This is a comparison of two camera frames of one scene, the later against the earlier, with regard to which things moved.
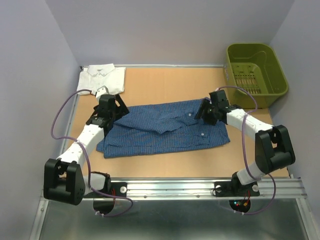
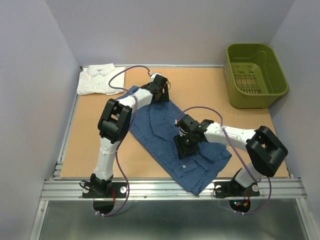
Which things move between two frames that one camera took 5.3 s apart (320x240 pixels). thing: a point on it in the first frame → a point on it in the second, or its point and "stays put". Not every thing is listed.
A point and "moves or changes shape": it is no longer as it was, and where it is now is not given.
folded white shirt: [94, 77] stays put
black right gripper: [205, 104] → [179, 141]
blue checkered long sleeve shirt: [160, 127] moves or changes shape
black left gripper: [122, 110] → [165, 96]
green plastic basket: [256, 67] stays put
